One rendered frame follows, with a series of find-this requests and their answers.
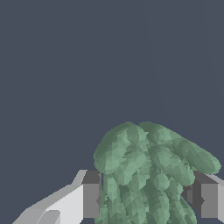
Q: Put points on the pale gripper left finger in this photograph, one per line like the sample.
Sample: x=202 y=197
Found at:
x=73 y=201

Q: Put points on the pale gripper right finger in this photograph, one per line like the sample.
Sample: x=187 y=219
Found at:
x=208 y=199

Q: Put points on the green lumpy plant-like object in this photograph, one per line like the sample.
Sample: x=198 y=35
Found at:
x=145 y=172

